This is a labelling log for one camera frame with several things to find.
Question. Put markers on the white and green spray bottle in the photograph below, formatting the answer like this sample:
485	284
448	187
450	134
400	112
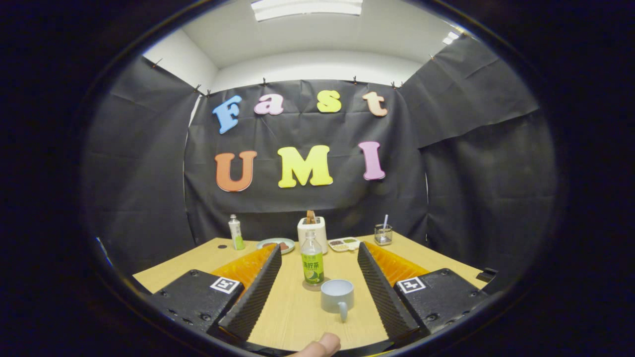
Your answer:
236	233

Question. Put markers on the white toaster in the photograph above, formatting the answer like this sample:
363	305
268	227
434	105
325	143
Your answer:
317	230

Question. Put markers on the brown bread in toaster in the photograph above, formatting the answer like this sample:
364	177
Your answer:
311	217

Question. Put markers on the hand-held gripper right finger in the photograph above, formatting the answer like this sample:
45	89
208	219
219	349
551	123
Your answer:
384	292

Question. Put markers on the large ceiling light panel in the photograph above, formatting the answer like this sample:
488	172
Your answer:
307	9

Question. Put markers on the small black object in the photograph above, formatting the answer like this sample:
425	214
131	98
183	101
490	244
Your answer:
487	275

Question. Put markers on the brown round coaster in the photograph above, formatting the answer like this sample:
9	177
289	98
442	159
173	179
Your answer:
306	286

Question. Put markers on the pale green plate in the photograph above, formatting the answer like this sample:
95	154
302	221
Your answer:
290	250

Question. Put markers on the clear square holder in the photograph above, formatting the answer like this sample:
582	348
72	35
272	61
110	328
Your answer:
383	237

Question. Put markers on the green label juice bottle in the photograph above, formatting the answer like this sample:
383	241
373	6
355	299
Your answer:
312	270

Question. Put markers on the wooden table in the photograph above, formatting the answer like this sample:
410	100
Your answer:
297	322

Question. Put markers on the white divided dish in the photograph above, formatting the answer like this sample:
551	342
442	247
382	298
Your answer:
345	244

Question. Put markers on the small ceiling light panel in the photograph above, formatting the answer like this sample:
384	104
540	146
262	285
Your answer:
451	37

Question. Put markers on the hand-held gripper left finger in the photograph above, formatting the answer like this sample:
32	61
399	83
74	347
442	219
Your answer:
255	292

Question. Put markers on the white cup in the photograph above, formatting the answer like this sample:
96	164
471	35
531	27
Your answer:
336	297

